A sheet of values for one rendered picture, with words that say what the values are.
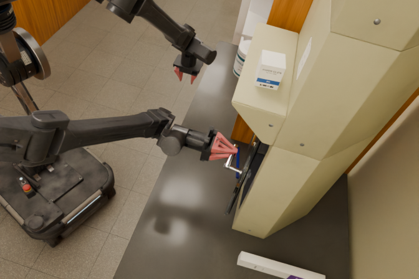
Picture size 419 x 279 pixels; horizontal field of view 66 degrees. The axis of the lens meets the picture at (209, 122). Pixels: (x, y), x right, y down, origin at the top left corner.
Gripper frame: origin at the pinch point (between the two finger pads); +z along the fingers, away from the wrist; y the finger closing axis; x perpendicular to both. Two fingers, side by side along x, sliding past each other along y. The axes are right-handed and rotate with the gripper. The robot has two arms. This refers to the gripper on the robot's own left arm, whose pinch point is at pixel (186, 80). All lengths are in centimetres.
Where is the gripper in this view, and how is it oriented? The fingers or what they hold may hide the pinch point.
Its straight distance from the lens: 128.6
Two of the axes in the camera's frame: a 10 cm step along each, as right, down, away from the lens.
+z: -1.3, 6.4, 7.5
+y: 9.5, 2.9, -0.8
